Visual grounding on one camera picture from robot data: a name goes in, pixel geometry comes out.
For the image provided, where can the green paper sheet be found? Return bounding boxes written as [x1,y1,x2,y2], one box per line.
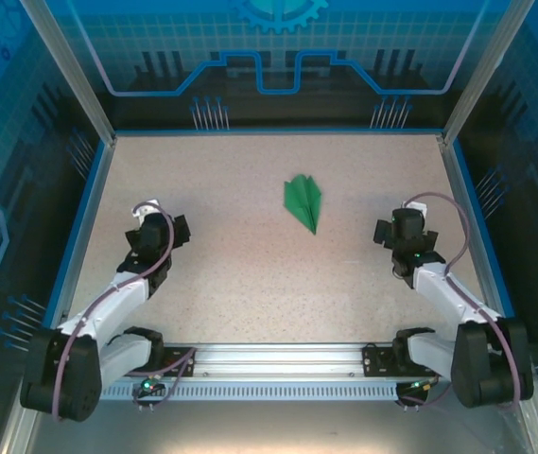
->
[282,173,322,236]

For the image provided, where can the left circuit board green light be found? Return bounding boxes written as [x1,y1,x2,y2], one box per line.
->
[139,375,165,397]

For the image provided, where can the grey metal shelf panel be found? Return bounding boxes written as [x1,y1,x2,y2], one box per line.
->
[0,366,538,454]

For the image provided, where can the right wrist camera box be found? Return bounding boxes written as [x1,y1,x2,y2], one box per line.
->
[403,198,428,222]

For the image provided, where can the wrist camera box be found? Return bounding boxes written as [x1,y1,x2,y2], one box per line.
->
[403,198,428,222]
[131,198,164,223]

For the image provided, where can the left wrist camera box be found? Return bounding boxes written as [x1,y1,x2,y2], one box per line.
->
[131,198,164,223]

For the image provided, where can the right aluminium side rail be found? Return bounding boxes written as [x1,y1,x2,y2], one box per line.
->
[438,133,511,323]

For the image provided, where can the aluminium side rail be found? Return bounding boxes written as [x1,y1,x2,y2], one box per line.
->
[43,134,118,344]
[438,133,511,323]

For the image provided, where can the left aluminium side rail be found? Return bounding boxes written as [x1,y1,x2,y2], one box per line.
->
[43,134,118,344]

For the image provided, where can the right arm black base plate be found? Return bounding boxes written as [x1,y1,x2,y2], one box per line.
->
[362,344,405,378]

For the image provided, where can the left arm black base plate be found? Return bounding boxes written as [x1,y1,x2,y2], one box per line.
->
[148,346,198,378]

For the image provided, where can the aluminium mounting rail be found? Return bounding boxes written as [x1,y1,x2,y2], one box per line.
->
[100,342,459,379]

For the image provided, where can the slotted grey cable duct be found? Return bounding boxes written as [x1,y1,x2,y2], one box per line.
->
[100,383,459,402]

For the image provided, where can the right aluminium frame post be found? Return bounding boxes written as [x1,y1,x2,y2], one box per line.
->
[440,0,538,147]

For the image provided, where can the aluminium frame post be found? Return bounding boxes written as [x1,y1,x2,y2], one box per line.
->
[19,0,118,146]
[440,0,538,147]

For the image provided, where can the left aluminium frame post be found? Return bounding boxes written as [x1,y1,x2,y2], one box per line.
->
[19,0,118,146]

